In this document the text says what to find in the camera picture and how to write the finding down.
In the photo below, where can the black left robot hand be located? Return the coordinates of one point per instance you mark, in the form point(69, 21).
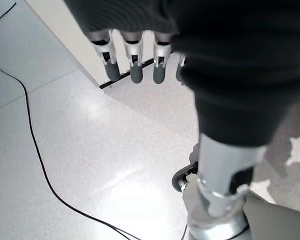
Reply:
point(240, 62)

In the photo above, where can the silver left robot leg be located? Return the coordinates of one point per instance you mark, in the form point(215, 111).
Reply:
point(265, 220)

